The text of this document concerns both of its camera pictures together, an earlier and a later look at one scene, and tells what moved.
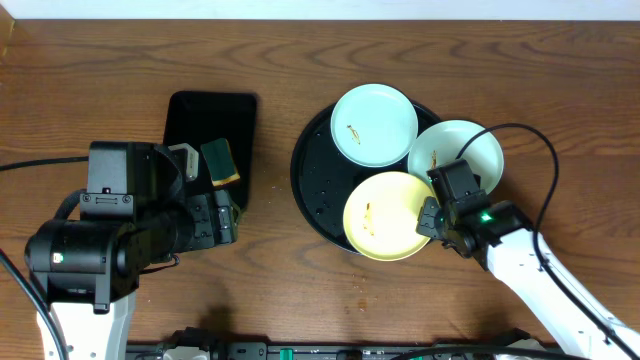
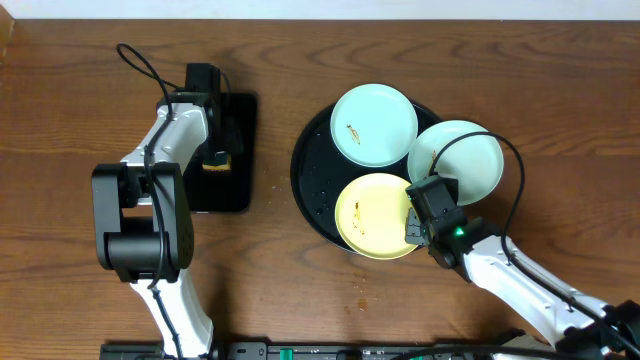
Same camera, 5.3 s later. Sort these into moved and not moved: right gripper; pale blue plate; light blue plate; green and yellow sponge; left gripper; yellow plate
Moved: left gripper; right gripper; green and yellow sponge; yellow plate
Not moved: pale blue plate; light blue plate
